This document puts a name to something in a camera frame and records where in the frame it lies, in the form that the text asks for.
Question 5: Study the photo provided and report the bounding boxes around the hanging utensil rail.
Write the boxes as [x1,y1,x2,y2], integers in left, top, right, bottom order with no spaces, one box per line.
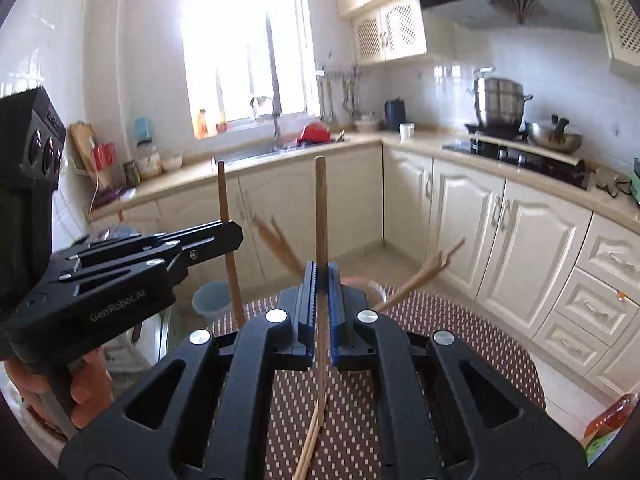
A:
[315,64,362,124]

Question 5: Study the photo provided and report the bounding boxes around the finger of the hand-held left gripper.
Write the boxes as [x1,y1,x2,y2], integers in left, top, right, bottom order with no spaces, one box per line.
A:
[57,226,245,302]
[70,220,242,258]

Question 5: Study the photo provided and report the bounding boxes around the steel stockpot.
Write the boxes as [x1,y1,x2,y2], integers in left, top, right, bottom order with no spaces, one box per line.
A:
[467,66,534,132]

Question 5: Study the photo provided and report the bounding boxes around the beige power strip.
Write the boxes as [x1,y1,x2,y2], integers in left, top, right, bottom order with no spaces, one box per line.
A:
[592,167,632,196]

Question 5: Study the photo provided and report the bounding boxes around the steel wok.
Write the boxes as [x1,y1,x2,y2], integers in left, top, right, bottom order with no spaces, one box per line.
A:
[524,114,585,155]

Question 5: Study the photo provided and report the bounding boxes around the brown dotted placemat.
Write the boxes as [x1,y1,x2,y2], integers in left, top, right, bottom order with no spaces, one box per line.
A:
[207,289,547,480]

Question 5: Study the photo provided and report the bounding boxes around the bundle of wooden chopsticks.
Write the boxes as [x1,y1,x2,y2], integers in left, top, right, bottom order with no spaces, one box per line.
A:
[250,214,467,314]

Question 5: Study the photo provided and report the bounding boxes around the white jar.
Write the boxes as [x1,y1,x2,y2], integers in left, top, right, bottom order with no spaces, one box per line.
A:
[137,144,162,179]

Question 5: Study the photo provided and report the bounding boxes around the purple bag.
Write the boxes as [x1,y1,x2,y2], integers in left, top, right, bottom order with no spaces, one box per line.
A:
[92,185,136,209]

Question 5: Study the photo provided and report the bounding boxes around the black gas stove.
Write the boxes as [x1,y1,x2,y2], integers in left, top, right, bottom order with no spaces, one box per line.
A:
[442,130,592,191]

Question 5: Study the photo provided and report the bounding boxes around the wooden chopstick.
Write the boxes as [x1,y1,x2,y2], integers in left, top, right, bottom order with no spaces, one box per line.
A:
[292,396,327,480]
[299,396,330,480]
[216,159,247,329]
[313,155,331,427]

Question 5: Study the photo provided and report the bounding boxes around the kitchen window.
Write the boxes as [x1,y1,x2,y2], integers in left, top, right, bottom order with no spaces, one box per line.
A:
[182,0,319,134]

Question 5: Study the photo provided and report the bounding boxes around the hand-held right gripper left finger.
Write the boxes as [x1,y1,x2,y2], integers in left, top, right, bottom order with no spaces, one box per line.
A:
[62,261,318,480]

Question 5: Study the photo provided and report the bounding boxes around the red package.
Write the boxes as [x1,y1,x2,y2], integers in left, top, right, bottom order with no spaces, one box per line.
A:
[92,142,117,171]

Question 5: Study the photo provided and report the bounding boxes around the cream drawer unit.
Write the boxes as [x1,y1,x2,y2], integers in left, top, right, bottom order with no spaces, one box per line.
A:
[531,212,640,402]

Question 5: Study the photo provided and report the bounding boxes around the lattice-door wall cabinet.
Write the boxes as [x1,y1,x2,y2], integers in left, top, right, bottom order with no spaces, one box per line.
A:
[583,0,640,82]
[351,0,428,66]

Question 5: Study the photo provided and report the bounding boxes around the person's left hand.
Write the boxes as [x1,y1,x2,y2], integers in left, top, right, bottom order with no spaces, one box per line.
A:
[4,347,115,434]

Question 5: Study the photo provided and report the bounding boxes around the steel sink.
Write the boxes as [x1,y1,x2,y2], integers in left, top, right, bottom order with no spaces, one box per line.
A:
[214,139,347,167]

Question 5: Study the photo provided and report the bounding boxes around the orange plastic bottle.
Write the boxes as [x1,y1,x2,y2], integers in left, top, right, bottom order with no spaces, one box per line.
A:
[582,392,640,442]

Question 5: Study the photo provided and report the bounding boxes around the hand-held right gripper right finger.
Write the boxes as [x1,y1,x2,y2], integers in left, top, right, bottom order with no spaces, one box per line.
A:
[327,260,589,480]

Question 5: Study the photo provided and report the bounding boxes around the pink cup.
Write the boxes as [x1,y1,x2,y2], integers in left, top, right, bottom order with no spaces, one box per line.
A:
[345,274,401,314]

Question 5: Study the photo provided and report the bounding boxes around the red bowl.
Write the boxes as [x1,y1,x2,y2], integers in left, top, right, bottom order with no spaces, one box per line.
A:
[297,122,332,146]

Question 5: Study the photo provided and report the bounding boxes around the range hood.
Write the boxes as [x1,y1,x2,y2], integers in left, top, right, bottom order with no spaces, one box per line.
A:
[419,0,604,35]

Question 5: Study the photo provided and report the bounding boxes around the steel faucet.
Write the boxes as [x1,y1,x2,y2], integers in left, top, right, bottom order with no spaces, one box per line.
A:
[249,94,284,154]

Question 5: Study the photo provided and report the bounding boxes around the dark kettle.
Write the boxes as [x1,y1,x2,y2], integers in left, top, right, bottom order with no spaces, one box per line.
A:
[383,97,407,132]

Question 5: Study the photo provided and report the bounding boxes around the cream sink base cabinet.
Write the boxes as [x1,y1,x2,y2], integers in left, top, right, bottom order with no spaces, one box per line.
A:
[89,141,385,311]

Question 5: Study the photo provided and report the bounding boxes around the cream stove base cabinet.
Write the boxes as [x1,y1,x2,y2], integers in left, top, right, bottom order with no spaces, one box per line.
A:
[382,146,595,347]

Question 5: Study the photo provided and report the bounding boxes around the wooden cutting board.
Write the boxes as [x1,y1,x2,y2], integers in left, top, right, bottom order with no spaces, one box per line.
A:
[68,120,101,176]

